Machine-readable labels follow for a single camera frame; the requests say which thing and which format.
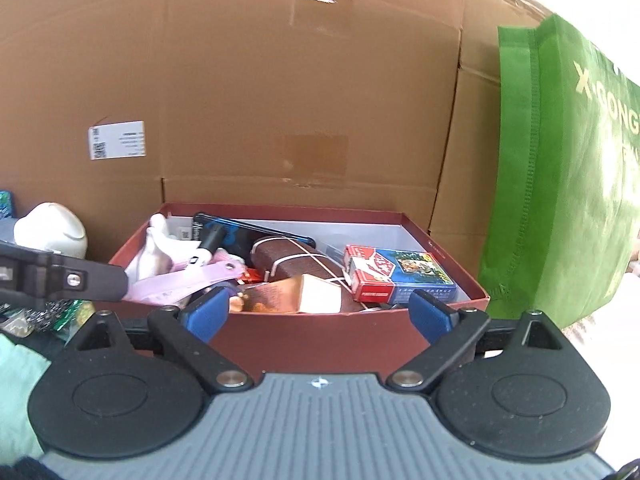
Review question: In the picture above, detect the red playing card box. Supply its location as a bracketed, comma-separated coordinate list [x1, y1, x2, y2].
[343, 245, 396, 304]

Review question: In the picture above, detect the white permanent marker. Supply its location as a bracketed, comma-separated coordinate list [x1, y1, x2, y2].
[188, 224, 226, 268]

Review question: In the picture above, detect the blue floss box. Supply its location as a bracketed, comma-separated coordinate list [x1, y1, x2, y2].
[0, 190, 16, 220]

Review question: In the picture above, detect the dark blue phone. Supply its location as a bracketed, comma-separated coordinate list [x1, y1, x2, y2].
[191, 212, 316, 263]

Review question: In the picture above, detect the brown leather roll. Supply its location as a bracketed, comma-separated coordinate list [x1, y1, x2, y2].
[250, 236, 349, 292]

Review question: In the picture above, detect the dark red shoebox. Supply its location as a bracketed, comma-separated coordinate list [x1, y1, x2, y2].
[94, 201, 492, 380]

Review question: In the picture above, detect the orange snack packet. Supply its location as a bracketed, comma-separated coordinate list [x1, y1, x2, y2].
[229, 274, 342, 314]

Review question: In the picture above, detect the pink white cloth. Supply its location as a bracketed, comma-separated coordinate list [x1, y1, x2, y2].
[125, 214, 246, 306]

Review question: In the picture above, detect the mint green towel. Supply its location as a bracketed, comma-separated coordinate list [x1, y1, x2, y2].
[0, 335, 50, 466]

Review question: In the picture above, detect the large cardboard box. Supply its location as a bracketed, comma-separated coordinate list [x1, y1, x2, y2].
[1, 0, 547, 271]

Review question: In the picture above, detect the biscuit packet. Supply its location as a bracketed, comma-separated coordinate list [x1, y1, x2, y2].
[51, 300, 96, 333]

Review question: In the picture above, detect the green fabric bag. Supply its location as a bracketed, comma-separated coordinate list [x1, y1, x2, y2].
[480, 15, 639, 327]

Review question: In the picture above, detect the blue picture card box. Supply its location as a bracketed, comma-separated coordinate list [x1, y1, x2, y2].
[382, 249, 457, 306]

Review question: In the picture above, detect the white ribbed bowl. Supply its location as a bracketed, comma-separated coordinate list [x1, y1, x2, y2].
[13, 202, 88, 259]

